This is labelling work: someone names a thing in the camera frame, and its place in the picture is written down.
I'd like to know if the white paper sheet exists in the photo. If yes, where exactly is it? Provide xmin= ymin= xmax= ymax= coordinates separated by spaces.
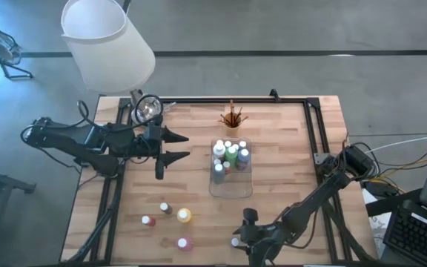
xmin=361 ymin=188 xmax=393 ymax=259

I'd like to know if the green large paint bottle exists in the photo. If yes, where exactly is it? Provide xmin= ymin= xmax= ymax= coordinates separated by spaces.
xmin=225 ymin=146 xmax=239 ymax=168

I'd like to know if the yellow large paint bottle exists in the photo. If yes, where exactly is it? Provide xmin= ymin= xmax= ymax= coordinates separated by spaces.
xmin=176 ymin=208 xmax=193 ymax=224

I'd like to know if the yellow cable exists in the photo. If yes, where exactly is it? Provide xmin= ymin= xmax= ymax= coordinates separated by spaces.
xmin=378 ymin=157 xmax=427 ymax=179

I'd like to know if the black looped cable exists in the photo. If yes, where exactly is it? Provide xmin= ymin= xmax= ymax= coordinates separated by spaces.
xmin=133 ymin=94 xmax=165 ymax=129

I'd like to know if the clear plastic bin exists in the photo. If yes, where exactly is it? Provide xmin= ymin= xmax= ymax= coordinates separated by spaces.
xmin=208 ymin=136 xmax=254 ymax=200

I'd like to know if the white large paint bottle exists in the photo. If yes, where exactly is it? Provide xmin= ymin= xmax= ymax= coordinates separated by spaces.
xmin=212 ymin=142 xmax=227 ymax=161

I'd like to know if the orange plastic cup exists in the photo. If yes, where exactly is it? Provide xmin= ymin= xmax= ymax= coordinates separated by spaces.
xmin=223 ymin=112 xmax=242 ymax=137

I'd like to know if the teal large paint bottle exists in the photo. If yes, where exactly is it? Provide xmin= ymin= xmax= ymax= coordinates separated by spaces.
xmin=212 ymin=162 xmax=226 ymax=185

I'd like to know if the grey side table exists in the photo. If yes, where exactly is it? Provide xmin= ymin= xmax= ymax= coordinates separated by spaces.
xmin=0 ymin=162 xmax=37 ymax=267

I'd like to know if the white lamp shade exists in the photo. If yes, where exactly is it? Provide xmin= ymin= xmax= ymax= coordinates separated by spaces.
xmin=60 ymin=0 xmax=156 ymax=94

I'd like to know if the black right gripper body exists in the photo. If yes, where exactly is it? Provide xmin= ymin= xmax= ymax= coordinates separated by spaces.
xmin=239 ymin=208 xmax=274 ymax=267

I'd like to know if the black keyboard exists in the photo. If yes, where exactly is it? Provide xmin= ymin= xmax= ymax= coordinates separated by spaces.
xmin=383 ymin=200 xmax=427 ymax=267

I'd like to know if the pink large paint bottle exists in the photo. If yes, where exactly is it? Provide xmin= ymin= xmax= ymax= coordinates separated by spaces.
xmin=176 ymin=237 xmax=195 ymax=252

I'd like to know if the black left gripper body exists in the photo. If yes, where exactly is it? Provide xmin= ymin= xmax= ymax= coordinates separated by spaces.
xmin=135 ymin=124 xmax=166 ymax=181

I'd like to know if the chrome lamp base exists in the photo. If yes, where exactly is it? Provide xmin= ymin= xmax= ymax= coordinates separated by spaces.
xmin=130 ymin=88 xmax=162 ymax=125

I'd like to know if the black desk bar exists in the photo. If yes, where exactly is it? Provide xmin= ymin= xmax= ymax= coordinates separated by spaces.
xmin=365 ymin=187 xmax=424 ymax=218

